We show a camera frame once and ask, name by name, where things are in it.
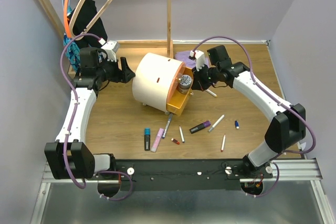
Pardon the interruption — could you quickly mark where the white pencil stub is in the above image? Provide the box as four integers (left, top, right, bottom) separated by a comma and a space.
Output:
179, 126, 185, 143

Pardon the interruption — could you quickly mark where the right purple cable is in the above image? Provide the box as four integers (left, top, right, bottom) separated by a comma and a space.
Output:
193, 36, 317, 198

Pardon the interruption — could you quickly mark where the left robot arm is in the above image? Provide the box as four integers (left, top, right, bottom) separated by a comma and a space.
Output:
44, 41, 135, 179

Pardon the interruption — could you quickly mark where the aluminium rail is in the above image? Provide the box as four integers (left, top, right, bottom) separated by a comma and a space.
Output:
41, 159, 323, 183

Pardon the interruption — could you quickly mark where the pink highlighter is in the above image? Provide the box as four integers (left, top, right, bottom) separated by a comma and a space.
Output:
151, 128, 164, 153

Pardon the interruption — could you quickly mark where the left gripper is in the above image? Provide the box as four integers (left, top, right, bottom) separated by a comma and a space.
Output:
96, 54, 136, 83

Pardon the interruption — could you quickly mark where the purple black highlighter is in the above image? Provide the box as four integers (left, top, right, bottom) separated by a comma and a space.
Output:
189, 121, 211, 134

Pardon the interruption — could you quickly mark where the white round drawer organizer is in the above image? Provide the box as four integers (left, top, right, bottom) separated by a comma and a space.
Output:
132, 53, 176, 112

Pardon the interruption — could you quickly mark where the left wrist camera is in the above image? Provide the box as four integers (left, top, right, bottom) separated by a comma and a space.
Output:
101, 40, 120, 62

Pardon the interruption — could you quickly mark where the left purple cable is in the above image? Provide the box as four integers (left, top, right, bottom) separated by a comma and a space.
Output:
59, 33, 134, 201

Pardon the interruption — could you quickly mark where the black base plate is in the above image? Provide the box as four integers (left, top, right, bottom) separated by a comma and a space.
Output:
94, 159, 272, 191

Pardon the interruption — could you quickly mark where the blue patterned garment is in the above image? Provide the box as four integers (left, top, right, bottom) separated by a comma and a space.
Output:
63, 7, 80, 72

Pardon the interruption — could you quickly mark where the small red cap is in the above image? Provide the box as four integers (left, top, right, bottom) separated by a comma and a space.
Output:
171, 138, 180, 145

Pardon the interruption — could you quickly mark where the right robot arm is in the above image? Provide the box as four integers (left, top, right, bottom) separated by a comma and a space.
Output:
189, 45, 306, 178

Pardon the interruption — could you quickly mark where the wooden rack frame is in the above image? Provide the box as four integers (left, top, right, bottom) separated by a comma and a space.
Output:
38, 0, 174, 58

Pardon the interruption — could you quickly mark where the red tipped white pencil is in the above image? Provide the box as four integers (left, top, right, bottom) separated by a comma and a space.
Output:
220, 134, 226, 152

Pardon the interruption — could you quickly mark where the blue black highlighter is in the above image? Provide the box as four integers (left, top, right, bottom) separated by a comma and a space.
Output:
144, 127, 151, 151

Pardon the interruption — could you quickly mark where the salmon pink drawer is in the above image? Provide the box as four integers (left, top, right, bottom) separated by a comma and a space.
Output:
166, 59, 189, 115

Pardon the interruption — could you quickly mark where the orange clothes hanger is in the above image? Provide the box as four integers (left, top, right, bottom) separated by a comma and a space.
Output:
63, 0, 71, 38

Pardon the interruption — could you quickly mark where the blue white pen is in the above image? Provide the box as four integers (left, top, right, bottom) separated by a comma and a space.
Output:
162, 113, 173, 139

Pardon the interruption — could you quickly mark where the black garment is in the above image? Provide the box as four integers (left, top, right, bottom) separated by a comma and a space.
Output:
72, 0, 108, 49

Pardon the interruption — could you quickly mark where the round blue patterned tin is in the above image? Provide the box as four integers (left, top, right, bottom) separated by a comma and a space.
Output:
178, 74, 193, 94

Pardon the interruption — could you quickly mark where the yellow capped white marker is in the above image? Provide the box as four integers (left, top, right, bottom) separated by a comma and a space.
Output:
205, 89, 218, 98

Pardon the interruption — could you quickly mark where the grey white marker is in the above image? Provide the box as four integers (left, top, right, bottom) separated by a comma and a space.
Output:
208, 114, 225, 132

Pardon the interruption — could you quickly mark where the purple cable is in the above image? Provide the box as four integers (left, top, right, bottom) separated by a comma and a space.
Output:
193, 36, 317, 198
59, 33, 134, 201

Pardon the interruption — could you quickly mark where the purple cloth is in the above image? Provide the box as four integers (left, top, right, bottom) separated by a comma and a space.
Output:
174, 50, 196, 69

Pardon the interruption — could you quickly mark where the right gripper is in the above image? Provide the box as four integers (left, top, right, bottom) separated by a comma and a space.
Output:
191, 62, 219, 92

